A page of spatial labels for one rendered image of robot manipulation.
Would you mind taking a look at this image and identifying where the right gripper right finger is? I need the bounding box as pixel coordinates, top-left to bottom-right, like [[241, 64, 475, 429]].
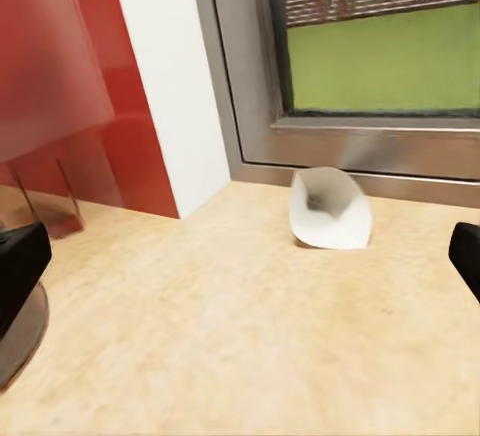
[[448, 221, 480, 303]]

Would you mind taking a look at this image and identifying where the paper coffee filter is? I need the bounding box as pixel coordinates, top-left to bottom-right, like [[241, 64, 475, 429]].
[[289, 167, 372, 249]]

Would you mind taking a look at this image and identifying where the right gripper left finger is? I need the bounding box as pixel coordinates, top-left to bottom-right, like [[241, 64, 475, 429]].
[[0, 221, 52, 342]]

